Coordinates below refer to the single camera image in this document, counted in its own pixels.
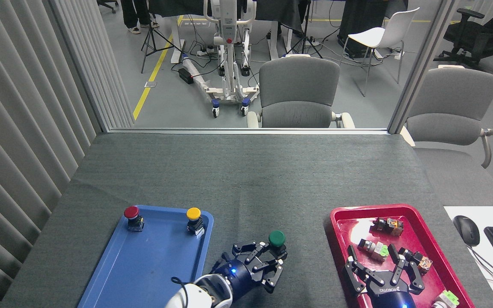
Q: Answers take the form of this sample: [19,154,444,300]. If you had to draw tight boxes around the black camera tripod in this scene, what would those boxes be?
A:
[287,0,323,59]

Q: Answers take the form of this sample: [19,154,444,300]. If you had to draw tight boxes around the silver post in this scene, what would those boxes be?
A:
[388,0,469,134]

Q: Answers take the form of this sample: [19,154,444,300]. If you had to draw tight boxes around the grey vertical blinds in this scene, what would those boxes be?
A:
[0,0,134,308]

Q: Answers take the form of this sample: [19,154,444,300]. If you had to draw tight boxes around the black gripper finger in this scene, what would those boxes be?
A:
[344,245,378,297]
[388,244,426,296]
[232,241,288,267]
[250,259,284,294]

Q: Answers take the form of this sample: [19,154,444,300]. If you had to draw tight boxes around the silver table edge rail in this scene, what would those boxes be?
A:
[107,127,390,136]

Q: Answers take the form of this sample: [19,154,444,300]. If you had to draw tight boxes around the black computer mouse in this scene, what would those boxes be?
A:
[453,215,481,247]

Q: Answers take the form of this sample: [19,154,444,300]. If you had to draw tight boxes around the grey switch with green block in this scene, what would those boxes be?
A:
[357,239,390,262]

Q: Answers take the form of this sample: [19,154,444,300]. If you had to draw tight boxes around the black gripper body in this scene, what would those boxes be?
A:
[211,256,255,302]
[367,281,415,308]

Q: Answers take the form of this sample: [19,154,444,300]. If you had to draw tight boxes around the white and green switch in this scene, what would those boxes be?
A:
[433,290,460,308]

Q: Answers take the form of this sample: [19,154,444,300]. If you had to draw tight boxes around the black table cloth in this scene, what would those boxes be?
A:
[149,0,303,33]

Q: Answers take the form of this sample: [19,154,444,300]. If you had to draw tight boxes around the green push button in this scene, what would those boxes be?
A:
[268,230,287,257]

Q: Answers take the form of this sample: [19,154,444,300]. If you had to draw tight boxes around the black and orange switch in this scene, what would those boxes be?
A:
[370,217,404,237]

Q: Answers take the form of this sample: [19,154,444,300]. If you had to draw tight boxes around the yellow push button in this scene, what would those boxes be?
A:
[186,207,205,236]

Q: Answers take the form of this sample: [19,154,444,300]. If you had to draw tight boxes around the red plastic tray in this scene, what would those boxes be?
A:
[329,204,476,308]

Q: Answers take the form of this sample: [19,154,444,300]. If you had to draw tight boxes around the person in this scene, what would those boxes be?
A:
[120,0,160,34]

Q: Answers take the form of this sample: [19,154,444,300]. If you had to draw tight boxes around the white stand on wheels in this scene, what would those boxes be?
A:
[181,0,261,118]

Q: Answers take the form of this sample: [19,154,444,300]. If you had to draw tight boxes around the white plastic chair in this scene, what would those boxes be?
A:
[339,7,420,97]

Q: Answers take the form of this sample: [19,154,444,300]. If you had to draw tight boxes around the black and red switch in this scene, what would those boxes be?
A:
[399,248,434,275]

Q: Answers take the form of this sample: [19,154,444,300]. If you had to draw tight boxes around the black office chair with armrests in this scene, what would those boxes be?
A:
[434,0,493,69]

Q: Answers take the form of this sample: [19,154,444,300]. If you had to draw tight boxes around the grey chair with cream armrests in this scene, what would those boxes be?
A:
[400,65,493,168]
[246,55,356,129]

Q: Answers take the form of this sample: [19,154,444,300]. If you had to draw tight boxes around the blue plastic tray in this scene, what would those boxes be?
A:
[77,204,214,308]

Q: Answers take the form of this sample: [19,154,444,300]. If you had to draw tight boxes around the small black office chair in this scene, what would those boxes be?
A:
[97,0,119,14]

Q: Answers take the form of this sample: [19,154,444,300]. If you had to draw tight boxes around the red push button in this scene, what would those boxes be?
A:
[124,206,145,232]

